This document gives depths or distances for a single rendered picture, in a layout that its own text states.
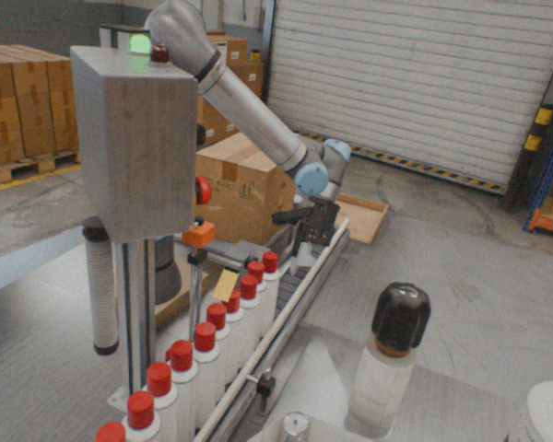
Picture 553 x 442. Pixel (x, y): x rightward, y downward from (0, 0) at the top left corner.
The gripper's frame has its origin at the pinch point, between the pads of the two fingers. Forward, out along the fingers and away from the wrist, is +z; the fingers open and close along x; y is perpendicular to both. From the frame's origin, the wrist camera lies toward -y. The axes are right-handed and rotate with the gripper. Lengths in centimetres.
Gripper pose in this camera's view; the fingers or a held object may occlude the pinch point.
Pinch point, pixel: (291, 270)
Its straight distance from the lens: 113.6
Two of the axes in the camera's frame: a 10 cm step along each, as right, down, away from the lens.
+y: 9.1, 2.8, -3.0
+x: 2.8, 1.1, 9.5
